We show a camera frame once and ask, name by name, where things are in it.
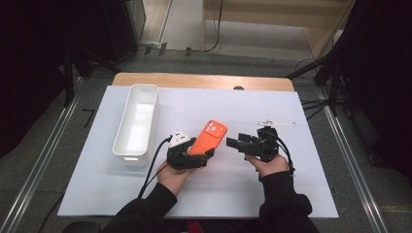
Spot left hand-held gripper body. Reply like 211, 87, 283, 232
165, 129, 209, 171

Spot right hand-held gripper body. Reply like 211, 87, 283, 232
238, 119, 297, 163

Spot orange phone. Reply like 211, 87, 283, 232
188, 119, 228, 156

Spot white plastic storage box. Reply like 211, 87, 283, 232
112, 83, 160, 168

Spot person's right hand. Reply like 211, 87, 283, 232
245, 153, 290, 179

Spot person's left hand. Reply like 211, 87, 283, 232
156, 159, 196, 198

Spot white table board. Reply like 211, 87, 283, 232
57, 84, 339, 218

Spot wooden table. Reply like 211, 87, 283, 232
112, 72, 295, 92

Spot person's dark lap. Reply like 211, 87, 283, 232
176, 217, 265, 233

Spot black metal stand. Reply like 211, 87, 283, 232
286, 52, 353, 118
62, 45, 122, 109

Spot light wooden shelf unit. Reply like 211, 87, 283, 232
202, 0, 356, 61

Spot black curtain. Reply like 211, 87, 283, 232
336, 0, 412, 185
0, 0, 71, 159

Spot dark cabinet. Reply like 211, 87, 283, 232
69, 0, 147, 64

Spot right hand-held gripper black cable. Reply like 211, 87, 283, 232
269, 131, 296, 177

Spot hand-held gripper black cable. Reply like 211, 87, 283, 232
137, 135, 173, 199
269, 131, 296, 177

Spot left hand-held gripper black cable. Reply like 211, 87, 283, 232
137, 135, 173, 199

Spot black floor cables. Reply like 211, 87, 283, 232
299, 96, 329, 120

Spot metal floor rail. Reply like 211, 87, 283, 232
0, 77, 84, 233
315, 86, 390, 233

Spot black hanging cable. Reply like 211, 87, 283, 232
186, 0, 224, 53

